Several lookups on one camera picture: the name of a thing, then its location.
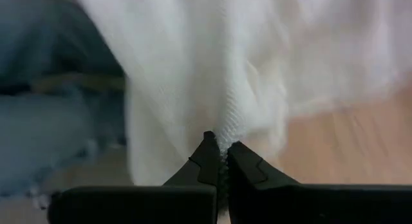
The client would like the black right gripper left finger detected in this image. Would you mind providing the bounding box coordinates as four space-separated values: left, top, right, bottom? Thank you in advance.
47 130 223 224

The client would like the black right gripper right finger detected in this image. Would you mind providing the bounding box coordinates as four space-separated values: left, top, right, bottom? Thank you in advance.
226 140 412 224

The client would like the white towel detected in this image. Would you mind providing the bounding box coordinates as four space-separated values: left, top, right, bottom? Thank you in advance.
73 0 412 187

